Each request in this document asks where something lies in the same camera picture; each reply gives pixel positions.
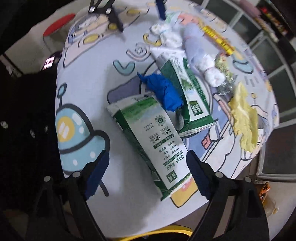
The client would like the blue disposable glove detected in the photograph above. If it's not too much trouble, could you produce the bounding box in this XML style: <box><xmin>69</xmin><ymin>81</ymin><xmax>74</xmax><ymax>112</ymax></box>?
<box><xmin>137</xmin><ymin>73</ymin><xmax>184</xmax><ymax>112</ymax></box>

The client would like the green white milk carton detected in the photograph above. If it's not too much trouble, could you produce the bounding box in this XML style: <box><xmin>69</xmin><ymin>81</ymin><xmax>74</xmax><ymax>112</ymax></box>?
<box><xmin>106</xmin><ymin>92</ymin><xmax>192</xmax><ymax>200</ymax></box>

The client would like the crumpled white tissue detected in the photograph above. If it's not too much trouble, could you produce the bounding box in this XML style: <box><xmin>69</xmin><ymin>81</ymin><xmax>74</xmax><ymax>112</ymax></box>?
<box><xmin>151</xmin><ymin>23</ymin><xmax>183</xmax><ymax>49</ymax></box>

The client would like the red stool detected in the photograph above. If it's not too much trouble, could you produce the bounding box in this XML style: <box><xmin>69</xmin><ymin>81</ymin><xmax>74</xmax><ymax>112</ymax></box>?
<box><xmin>43</xmin><ymin>13</ymin><xmax>76</xmax><ymax>37</ymax></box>

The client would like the yellow red long box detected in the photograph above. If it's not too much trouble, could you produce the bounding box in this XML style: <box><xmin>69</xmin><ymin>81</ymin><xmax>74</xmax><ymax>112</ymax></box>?
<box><xmin>202</xmin><ymin>25</ymin><xmax>235</xmax><ymax>56</ymax></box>

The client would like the cartoon print tablecloth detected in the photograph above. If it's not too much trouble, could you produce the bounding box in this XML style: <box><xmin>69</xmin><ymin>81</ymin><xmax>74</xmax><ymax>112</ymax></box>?
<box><xmin>56</xmin><ymin>1</ymin><xmax>280</xmax><ymax>238</ymax></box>

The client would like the yellow cabbage leaf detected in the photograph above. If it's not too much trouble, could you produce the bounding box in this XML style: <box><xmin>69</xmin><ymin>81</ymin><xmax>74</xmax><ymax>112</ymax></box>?
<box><xmin>228</xmin><ymin>82</ymin><xmax>258</xmax><ymax>153</ymax></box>

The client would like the crumpled foil wrapper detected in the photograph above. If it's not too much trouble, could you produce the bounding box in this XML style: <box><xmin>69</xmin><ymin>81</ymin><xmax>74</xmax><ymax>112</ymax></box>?
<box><xmin>214</xmin><ymin>54</ymin><xmax>236</xmax><ymax>95</ymax></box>

